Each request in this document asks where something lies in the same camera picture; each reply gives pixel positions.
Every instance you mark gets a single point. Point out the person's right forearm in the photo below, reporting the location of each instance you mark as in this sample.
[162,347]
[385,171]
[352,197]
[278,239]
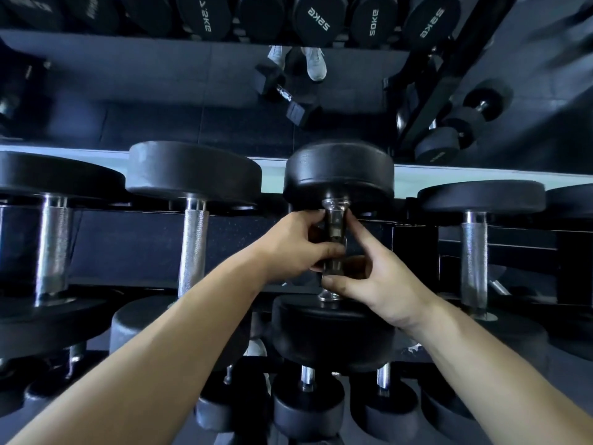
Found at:
[500,380]

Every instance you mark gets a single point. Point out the wall mirror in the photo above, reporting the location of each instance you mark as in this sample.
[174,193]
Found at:
[185,78]

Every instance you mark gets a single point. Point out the person's left thumb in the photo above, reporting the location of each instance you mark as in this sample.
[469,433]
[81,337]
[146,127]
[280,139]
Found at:
[324,252]

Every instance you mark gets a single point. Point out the white sneaker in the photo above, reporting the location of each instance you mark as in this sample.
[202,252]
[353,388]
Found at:
[316,64]

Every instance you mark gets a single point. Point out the black hex dumbbell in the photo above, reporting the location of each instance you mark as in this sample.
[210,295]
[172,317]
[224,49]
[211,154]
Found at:
[296,111]

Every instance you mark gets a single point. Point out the black dumbbell rack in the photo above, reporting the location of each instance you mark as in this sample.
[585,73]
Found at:
[116,250]

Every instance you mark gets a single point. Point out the person's right hand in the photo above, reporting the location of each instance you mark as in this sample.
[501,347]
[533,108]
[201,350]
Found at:
[394,291]

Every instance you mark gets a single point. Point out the person's left hand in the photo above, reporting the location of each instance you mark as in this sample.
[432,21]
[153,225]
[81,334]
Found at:
[287,245]

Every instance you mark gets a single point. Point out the person's right thumb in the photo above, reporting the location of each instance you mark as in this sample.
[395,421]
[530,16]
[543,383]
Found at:
[343,285]

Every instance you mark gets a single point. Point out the person's left forearm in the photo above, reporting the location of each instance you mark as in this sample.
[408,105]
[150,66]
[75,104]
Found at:
[153,361]

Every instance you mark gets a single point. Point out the row of small black dumbbells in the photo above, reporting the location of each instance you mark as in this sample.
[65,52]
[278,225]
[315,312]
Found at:
[308,407]

